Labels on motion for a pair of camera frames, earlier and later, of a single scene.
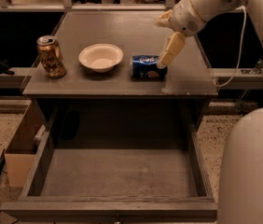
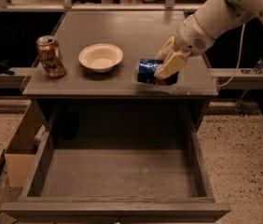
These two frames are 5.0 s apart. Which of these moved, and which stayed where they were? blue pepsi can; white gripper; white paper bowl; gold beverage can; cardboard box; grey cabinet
Moved: white gripper; blue pepsi can
Stayed: cardboard box; grey cabinet; white paper bowl; gold beverage can
